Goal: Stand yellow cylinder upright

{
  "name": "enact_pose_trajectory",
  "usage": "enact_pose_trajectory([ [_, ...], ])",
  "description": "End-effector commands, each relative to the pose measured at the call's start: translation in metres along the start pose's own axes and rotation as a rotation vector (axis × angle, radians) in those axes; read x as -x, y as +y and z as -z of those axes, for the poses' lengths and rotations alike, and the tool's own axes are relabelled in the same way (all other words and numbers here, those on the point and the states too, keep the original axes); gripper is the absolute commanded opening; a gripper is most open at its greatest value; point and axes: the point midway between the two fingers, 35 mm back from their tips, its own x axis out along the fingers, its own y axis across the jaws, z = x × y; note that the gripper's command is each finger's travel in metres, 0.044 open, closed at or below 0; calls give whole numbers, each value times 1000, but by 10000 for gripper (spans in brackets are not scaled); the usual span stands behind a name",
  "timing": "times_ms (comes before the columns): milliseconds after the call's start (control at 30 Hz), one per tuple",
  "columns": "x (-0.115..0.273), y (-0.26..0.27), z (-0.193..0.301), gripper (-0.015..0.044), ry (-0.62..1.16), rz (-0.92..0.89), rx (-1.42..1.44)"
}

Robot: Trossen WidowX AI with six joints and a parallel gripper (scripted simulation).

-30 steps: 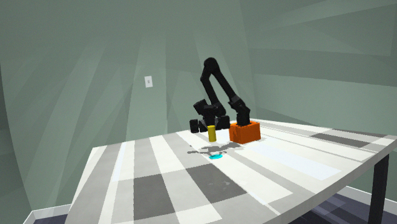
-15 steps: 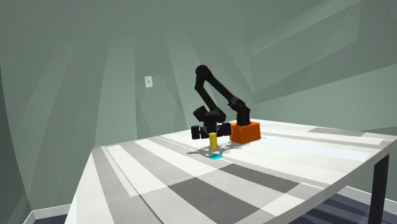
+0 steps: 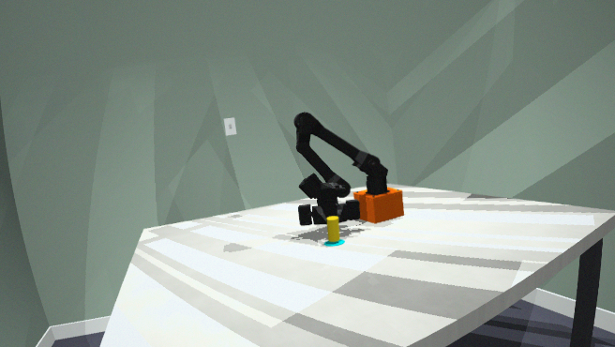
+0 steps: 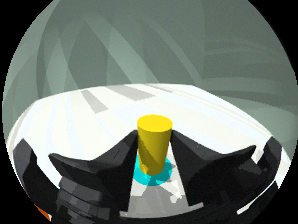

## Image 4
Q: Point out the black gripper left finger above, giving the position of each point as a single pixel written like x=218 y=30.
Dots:
x=111 y=172

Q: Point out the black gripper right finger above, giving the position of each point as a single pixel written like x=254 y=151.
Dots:
x=202 y=169

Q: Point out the cyan circle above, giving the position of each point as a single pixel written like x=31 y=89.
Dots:
x=159 y=179

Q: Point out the yellow cylinder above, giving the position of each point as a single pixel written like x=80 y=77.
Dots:
x=153 y=142

